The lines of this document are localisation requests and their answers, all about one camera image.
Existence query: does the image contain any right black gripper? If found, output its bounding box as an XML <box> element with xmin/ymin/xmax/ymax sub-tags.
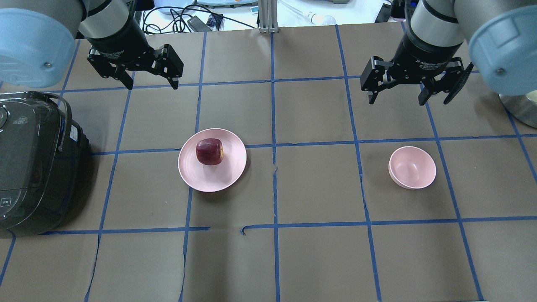
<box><xmin>360</xmin><ymin>33</ymin><xmax>474</xmax><ymax>106</ymax></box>

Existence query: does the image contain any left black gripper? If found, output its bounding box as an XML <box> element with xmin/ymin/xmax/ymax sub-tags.
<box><xmin>87</xmin><ymin>36</ymin><xmax>184</xmax><ymax>90</ymax></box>

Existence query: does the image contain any pink bowl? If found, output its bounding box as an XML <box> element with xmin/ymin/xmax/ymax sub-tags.
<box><xmin>388</xmin><ymin>146</ymin><xmax>437</xmax><ymax>190</ymax></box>

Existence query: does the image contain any red apple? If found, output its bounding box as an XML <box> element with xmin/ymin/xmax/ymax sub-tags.
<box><xmin>196</xmin><ymin>138</ymin><xmax>223</xmax><ymax>166</ymax></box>

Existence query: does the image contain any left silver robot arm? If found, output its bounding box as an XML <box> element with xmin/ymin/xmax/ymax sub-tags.
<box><xmin>0</xmin><ymin>0</ymin><xmax>184</xmax><ymax>89</ymax></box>

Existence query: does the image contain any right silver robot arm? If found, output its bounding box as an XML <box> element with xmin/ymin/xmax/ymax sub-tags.
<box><xmin>360</xmin><ymin>0</ymin><xmax>537</xmax><ymax>106</ymax></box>

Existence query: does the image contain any pink plate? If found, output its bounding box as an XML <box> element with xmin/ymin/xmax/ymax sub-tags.
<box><xmin>177</xmin><ymin>128</ymin><xmax>247</xmax><ymax>193</ymax></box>

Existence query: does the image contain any black power adapter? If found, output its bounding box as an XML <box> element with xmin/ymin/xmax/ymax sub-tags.
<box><xmin>187</xmin><ymin>16</ymin><xmax>212</xmax><ymax>32</ymax></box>

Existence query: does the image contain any steel pot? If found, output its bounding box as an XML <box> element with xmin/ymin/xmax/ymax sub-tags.
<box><xmin>499</xmin><ymin>90</ymin><xmax>537</xmax><ymax>128</ymax></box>

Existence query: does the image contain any dark grey rice cooker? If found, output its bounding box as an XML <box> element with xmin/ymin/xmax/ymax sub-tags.
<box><xmin>0</xmin><ymin>91</ymin><xmax>89</xmax><ymax>239</ymax></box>

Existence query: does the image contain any aluminium frame post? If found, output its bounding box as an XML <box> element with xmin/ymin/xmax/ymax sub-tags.
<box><xmin>257</xmin><ymin>0</ymin><xmax>279</xmax><ymax>34</ymax></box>

